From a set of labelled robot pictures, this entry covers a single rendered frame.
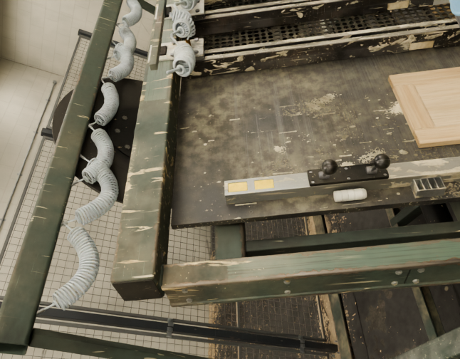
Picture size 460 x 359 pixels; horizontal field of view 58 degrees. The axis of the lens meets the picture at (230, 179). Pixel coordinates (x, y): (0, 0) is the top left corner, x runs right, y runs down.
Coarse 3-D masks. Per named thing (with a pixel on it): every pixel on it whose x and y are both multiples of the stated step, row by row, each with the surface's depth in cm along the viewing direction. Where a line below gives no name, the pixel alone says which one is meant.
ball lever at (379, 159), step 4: (376, 156) 96; (380, 156) 96; (384, 156) 95; (388, 156) 96; (376, 160) 96; (380, 160) 95; (384, 160) 95; (388, 160) 95; (376, 164) 96; (380, 164) 95; (384, 164) 95; (388, 164) 95; (368, 168) 106; (372, 168) 104; (376, 168) 102; (380, 168) 96; (384, 168) 96; (368, 172) 106; (372, 172) 106; (376, 172) 106
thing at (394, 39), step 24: (192, 24) 137; (408, 24) 142; (432, 24) 141; (456, 24) 139; (168, 48) 145; (216, 48) 148; (240, 48) 146; (264, 48) 145; (288, 48) 142; (312, 48) 142; (336, 48) 142; (360, 48) 143; (384, 48) 143; (408, 48) 143; (192, 72) 148; (216, 72) 148; (240, 72) 148
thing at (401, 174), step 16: (432, 160) 108; (448, 160) 107; (272, 176) 111; (288, 176) 110; (304, 176) 110; (400, 176) 106; (416, 176) 105; (432, 176) 106; (448, 176) 106; (240, 192) 109; (256, 192) 108; (272, 192) 109; (288, 192) 109; (304, 192) 109; (320, 192) 109
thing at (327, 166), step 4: (328, 160) 97; (332, 160) 97; (324, 164) 97; (328, 164) 96; (332, 164) 96; (336, 164) 96; (324, 168) 97; (328, 168) 96; (332, 168) 96; (336, 168) 96; (320, 172) 107; (324, 172) 97; (328, 172) 96; (332, 172) 96; (320, 176) 107; (324, 176) 106; (328, 176) 107
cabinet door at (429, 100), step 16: (400, 80) 132; (416, 80) 132; (432, 80) 131; (448, 80) 130; (400, 96) 128; (416, 96) 127; (432, 96) 127; (448, 96) 126; (416, 112) 123; (432, 112) 122; (448, 112) 122; (416, 128) 119; (432, 128) 118; (448, 128) 117; (432, 144) 115; (448, 144) 115
